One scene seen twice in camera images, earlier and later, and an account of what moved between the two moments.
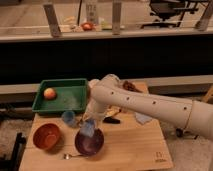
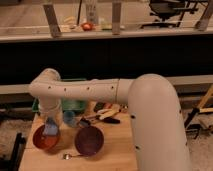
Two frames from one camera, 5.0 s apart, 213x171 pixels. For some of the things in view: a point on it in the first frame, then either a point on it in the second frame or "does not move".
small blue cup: [68, 117] does not move
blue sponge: [87, 128] → [51, 129]
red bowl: [47, 136] does not move
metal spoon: [66, 156] does not move
